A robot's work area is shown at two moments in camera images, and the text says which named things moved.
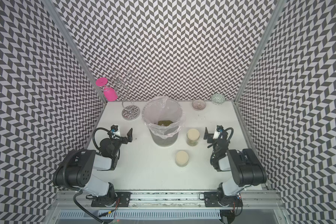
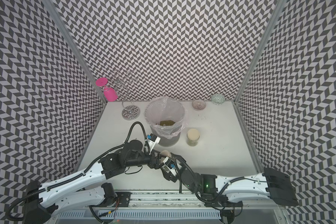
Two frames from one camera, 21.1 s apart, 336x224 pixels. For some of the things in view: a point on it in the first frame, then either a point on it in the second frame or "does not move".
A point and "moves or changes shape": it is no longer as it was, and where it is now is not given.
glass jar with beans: (192, 136) does not move
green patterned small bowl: (218, 99) does not move
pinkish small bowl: (199, 105) does not move
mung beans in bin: (165, 122) does not move
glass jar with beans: (182, 165) moves or changes shape
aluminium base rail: (169, 207) does not move
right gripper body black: (210, 140) to (183, 165)
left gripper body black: (124, 140) to (152, 163)
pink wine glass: (110, 94) does not move
